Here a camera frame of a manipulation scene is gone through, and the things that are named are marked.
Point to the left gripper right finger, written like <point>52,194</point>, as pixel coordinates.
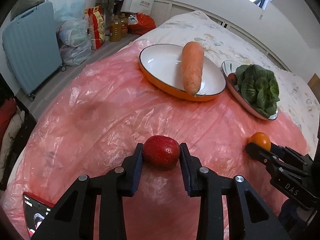
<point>190,166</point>

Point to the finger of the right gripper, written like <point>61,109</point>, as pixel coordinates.
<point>260,154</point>

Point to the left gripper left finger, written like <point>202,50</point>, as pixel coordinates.
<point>132,166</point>

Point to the small orange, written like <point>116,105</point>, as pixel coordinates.
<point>260,139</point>

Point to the red apple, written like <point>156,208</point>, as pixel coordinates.
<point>161,152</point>

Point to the right blue white gloved hand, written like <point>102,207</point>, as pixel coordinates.
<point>298,223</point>

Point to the pink plastic sheet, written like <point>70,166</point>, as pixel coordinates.
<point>98,120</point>

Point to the green leafy vegetable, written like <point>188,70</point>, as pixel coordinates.
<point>259,87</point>

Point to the wooden headboard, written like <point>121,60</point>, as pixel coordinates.
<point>314,84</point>

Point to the striped white plate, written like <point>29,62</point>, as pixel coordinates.
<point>228,69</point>

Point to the smartphone red case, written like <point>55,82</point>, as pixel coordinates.
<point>35,211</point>

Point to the orange white plate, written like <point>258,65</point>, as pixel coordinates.
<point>161,65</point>

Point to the carrot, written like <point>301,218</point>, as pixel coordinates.
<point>192,67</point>

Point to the clear plastic bags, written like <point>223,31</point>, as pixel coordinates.
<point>72,31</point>

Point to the oil bottle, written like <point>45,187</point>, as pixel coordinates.
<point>124,25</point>
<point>115,29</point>

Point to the red plastic bag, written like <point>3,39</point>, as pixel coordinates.
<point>140,24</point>

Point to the red yellow rice bag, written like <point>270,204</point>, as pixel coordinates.
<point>96,26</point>

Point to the light blue suitcase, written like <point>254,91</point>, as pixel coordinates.
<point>31,47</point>

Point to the white cardboard box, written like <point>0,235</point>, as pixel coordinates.
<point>137,6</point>

